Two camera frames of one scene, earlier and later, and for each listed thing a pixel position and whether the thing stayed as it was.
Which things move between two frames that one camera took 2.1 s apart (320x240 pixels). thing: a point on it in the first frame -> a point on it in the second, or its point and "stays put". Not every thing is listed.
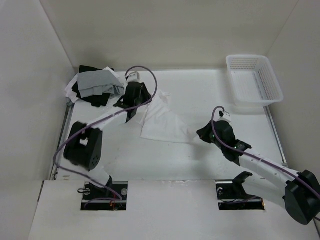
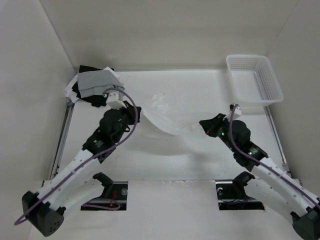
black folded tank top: [95, 100] stays put
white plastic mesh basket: [254, 80] stays put
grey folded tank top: [99, 82] stays put
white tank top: [158, 122] -> [174, 113]
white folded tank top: [70, 92] stays put
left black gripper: [147, 97] -> [131, 110]
